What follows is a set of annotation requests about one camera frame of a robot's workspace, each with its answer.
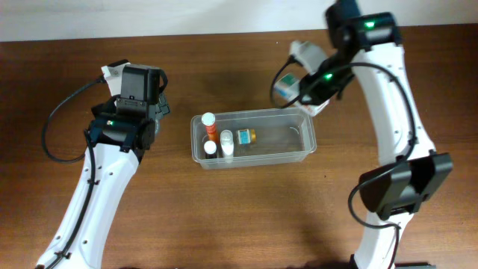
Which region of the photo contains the white Panadol medicine box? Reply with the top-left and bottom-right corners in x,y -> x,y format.
273,73 -> 329,117

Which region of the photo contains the orange tube white cap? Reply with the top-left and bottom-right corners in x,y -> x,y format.
201,112 -> 220,144

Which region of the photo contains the black bottle white cap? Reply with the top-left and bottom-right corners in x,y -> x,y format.
203,140 -> 217,159

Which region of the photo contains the clear spray bottle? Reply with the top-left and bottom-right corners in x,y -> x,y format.
220,130 -> 235,158

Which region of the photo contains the gold lid balm jar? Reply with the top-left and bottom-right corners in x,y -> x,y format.
237,129 -> 257,145

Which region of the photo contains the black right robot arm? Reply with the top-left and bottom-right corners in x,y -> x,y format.
298,0 -> 453,268

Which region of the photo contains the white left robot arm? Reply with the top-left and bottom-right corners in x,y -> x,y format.
36,60 -> 170,268

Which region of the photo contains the clear plastic container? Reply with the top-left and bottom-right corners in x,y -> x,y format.
190,108 -> 317,170

